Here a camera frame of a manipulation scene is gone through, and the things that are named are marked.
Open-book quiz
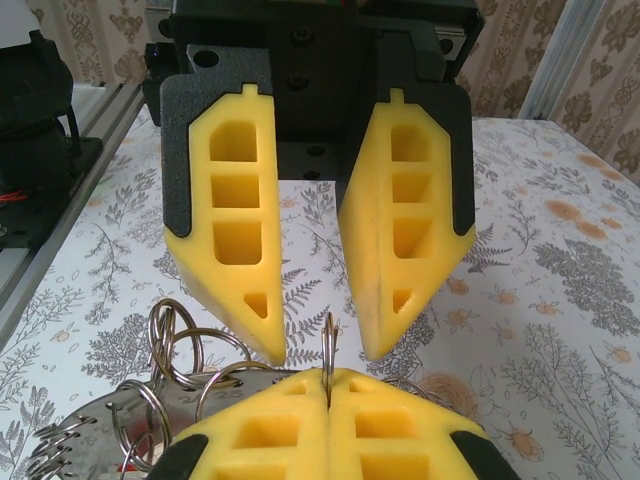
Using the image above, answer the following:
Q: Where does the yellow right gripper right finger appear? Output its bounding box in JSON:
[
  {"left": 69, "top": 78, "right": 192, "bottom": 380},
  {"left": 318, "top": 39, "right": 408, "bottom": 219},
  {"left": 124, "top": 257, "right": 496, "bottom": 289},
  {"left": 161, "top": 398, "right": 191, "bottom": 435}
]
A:
[{"left": 328, "top": 367, "right": 519, "bottom": 480}]

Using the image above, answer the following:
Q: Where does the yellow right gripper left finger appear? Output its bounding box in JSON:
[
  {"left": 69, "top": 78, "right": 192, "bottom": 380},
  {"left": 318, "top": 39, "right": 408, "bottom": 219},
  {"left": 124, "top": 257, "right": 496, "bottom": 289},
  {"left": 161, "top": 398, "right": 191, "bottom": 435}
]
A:
[{"left": 149, "top": 367, "right": 332, "bottom": 480}]

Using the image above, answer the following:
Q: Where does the small steel split ring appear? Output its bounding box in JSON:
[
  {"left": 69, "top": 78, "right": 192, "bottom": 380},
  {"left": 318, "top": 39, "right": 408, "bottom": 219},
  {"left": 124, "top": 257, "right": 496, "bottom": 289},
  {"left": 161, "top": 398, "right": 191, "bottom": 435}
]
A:
[{"left": 321, "top": 310, "right": 341, "bottom": 409}]

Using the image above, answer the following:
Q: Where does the long aluminium base rail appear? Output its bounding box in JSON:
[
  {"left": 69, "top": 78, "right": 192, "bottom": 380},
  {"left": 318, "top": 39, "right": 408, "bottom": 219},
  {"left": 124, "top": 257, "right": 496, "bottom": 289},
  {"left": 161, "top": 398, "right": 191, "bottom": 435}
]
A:
[{"left": 0, "top": 82, "right": 151, "bottom": 321}]

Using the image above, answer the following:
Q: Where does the aluminium frame post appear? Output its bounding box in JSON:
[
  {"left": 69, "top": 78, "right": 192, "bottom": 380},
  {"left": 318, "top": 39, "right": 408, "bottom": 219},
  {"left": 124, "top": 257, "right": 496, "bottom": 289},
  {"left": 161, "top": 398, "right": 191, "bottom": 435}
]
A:
[{"left": 519, "top": 0, "right": 576, "bottom": 121}]

